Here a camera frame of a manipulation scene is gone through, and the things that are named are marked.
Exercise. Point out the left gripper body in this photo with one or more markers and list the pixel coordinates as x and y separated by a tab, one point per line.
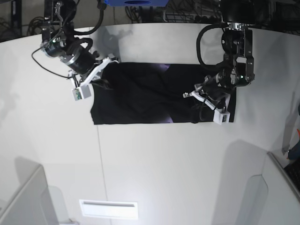
213	88

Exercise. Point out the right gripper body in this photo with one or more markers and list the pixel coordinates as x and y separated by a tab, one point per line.
80	60

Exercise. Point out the black T-shirt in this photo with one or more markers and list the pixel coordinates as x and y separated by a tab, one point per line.
145	93

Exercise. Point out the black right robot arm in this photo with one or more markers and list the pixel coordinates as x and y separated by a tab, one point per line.
73	48

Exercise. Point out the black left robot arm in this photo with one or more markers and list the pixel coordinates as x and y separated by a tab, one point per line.
237	67

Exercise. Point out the blue plastic box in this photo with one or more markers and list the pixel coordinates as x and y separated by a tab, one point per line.
120	3

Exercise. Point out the black power strip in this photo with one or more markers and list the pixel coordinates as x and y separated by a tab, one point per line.
206	19

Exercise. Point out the orange teal object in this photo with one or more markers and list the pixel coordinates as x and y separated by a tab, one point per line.
294	152

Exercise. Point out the black keyboard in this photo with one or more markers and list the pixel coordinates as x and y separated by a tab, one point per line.
293	171

